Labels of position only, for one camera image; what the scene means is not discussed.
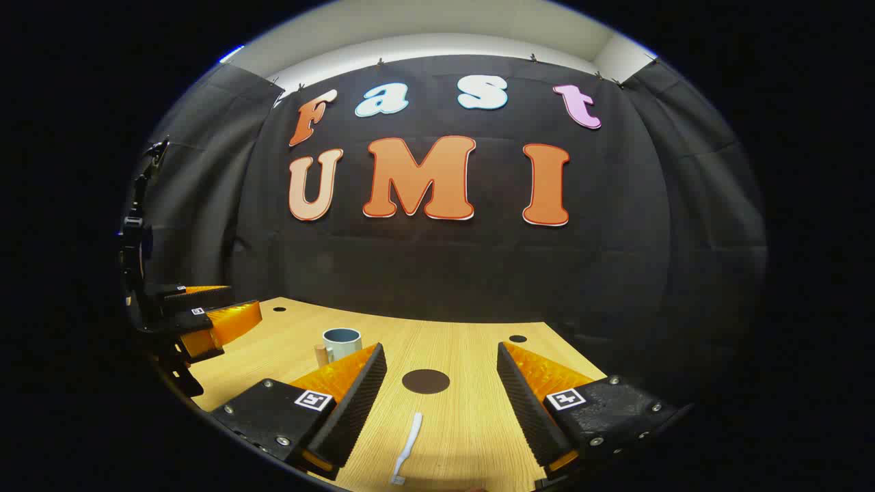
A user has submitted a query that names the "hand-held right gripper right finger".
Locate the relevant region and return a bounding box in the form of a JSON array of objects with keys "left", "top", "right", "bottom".
[{"left": 496, "top": 342, "right": 695, "bottom": 482}]

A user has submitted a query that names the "wooden desktop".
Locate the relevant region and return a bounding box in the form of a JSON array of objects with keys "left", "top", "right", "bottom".
[{"left": 185, "top": 297, "right": 609, "bottom": 492}]

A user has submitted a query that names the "white toothbrush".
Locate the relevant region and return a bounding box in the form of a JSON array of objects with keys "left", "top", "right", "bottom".
[{"left": 390, "top": 412, "right": 423, "bottom": 486}]

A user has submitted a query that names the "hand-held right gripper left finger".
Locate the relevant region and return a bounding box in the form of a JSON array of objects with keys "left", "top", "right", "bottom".
[{"left": 211, "top": 343, "right": 388, "bottom": 481}]

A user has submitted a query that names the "dark brown round coaster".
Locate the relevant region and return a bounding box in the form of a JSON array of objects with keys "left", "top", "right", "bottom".
[{"left": 402, "top": 369, "right": 451, "bottom": 395}]

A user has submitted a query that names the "grey cup with wooden handle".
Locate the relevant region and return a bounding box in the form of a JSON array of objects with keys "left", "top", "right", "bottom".
[{"left": 314, "top": 327, "right": 363, "bottom": 370}]

